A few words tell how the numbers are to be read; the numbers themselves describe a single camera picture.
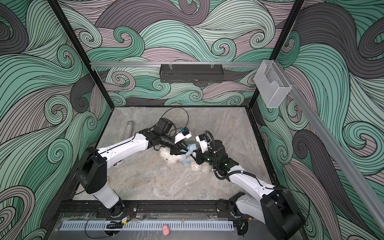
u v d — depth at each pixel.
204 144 0.73
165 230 0.66
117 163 0.51
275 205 0.40
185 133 0.69
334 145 0.52
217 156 0.62
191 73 0.95
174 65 0.94
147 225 0.70
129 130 1.01
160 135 0.66
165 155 0.76
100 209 0.73
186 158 0.78
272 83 0.78
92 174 0.44
